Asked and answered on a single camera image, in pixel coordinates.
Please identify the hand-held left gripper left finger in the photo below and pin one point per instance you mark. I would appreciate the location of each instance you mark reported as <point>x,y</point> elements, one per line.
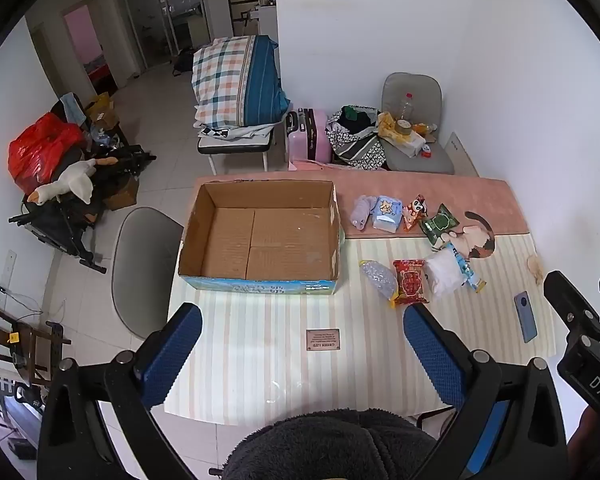
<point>172,355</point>

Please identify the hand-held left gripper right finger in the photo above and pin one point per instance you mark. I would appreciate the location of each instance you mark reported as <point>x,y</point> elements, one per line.
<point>430,355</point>

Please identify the red snack packet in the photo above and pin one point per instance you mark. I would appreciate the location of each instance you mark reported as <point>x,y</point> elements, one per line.
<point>410,282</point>

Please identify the white soft bag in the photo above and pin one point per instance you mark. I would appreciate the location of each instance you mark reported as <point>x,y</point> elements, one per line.
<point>442,272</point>

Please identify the blue white snack wrapper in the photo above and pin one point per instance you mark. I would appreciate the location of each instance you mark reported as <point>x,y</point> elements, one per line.
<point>469,272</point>

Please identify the silver glitter pouch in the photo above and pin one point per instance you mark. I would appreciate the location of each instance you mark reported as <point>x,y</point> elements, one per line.
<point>379,279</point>

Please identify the green snack packet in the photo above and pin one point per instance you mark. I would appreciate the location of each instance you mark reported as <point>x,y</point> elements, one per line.
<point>439,225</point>

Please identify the orange snack packet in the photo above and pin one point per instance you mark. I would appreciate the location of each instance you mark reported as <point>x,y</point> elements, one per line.
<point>414,212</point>

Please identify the blue tissue pack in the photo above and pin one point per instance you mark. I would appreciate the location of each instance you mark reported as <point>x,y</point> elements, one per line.
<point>385,214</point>

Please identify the purple sock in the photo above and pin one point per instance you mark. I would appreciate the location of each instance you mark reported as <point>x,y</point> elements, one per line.
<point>362,210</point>

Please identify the person's right forearm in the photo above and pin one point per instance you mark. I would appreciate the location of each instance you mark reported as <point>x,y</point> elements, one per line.
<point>595,435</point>

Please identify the blue smartphone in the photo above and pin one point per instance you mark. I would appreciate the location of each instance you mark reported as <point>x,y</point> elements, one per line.
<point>525,316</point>

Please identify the grey shell chair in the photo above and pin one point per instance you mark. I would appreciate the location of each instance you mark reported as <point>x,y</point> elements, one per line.
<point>145,270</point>

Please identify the person's dark fleece clothing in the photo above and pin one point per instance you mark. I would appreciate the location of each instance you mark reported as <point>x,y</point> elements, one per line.
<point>330,445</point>

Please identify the dark wooden chair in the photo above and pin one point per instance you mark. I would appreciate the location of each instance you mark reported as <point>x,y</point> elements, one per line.
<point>35,345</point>

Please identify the small brown cardboard box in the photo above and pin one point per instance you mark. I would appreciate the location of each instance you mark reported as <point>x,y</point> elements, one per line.
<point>122,195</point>

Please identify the black folded stroller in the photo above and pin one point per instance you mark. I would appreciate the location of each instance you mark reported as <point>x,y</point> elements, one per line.
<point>60,220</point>

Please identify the beige leaning board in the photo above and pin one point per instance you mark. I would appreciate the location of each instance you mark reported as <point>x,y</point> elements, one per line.
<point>462,157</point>

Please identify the white goose plush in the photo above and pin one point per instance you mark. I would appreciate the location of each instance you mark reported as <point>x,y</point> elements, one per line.
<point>72,180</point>

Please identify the patterned bag of clothes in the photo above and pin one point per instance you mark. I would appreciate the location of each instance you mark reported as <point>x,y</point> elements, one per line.
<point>357,145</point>

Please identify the pink cloth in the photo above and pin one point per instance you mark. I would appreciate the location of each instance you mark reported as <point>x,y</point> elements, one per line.
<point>307,164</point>

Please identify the brown tape roll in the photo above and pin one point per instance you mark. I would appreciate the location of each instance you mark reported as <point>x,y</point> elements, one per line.
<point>404,127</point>

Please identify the yellow plastic bag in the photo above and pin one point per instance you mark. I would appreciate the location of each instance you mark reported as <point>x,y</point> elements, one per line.
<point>389,127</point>

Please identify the red plastic bag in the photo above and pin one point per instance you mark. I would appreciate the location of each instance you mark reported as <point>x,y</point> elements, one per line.
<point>42,150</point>

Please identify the pink suitcase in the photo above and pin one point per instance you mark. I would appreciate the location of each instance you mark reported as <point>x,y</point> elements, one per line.
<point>312,137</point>

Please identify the clear plastic bottle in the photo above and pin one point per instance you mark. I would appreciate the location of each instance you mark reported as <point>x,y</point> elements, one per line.
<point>406,107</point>

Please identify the yellow bag with boxes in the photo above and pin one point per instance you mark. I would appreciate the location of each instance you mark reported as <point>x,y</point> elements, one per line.
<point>100,107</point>

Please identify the grey cushioned chair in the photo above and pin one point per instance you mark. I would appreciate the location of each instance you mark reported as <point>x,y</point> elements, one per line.
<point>415,85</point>

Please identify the light blue cloth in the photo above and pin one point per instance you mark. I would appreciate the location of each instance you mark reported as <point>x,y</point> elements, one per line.
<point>72,107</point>

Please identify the plaid folded bedding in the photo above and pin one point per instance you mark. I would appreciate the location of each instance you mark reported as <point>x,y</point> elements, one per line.
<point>230,80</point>

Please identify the black floor bag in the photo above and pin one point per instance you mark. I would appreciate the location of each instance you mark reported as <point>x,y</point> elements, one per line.
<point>183,60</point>

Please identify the white wall socket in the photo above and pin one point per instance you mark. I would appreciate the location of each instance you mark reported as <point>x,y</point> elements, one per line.
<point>7,272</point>

